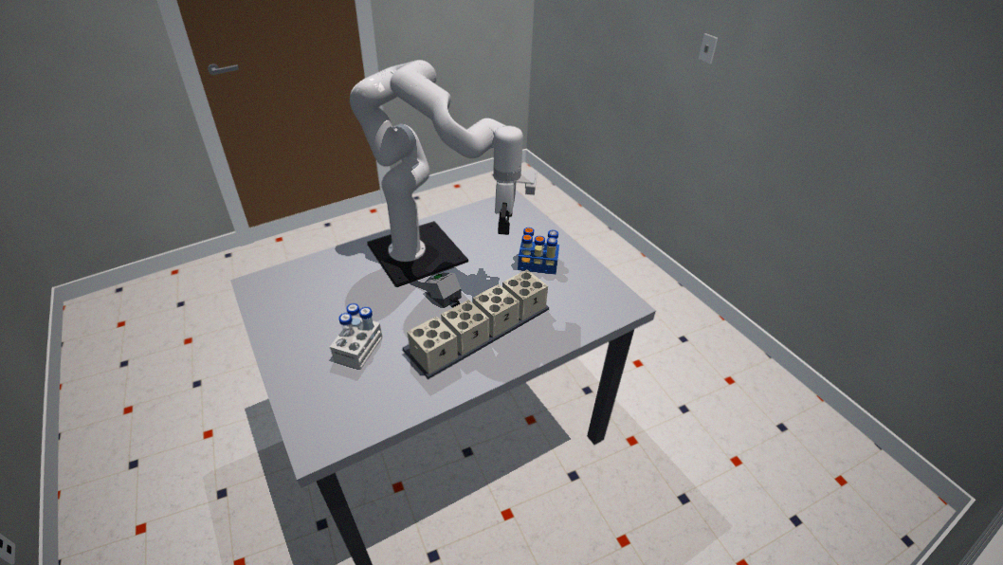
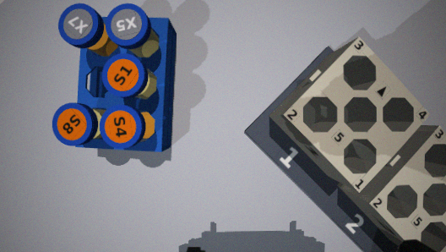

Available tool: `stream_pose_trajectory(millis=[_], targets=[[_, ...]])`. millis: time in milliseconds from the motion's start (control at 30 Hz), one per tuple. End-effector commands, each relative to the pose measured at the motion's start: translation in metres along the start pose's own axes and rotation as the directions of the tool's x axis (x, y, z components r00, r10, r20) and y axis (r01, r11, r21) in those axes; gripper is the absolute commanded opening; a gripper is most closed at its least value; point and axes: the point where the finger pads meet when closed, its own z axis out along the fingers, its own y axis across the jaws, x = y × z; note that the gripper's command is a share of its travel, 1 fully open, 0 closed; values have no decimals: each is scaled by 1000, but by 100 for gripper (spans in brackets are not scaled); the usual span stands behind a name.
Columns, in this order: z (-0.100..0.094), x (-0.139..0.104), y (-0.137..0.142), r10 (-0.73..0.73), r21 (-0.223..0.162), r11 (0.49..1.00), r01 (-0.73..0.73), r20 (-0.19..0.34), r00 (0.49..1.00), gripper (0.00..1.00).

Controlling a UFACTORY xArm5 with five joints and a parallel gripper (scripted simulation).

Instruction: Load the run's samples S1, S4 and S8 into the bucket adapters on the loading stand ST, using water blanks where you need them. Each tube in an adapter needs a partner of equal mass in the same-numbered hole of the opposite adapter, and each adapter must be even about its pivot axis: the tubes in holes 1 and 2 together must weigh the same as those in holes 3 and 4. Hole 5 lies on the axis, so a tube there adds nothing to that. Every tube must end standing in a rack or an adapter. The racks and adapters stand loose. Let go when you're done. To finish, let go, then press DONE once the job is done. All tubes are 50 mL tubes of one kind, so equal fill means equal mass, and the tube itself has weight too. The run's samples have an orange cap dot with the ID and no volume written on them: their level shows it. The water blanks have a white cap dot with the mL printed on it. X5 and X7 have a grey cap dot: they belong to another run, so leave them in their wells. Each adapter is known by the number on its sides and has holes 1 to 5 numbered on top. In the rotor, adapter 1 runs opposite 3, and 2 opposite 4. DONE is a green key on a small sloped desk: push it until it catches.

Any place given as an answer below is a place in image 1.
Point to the beige bucket adapter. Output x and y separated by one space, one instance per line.
529 290
435 343
471 326
500 306

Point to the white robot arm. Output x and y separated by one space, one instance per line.
389 146

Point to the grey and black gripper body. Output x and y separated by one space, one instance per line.
505 193

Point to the blue tube rack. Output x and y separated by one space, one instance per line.
541 268

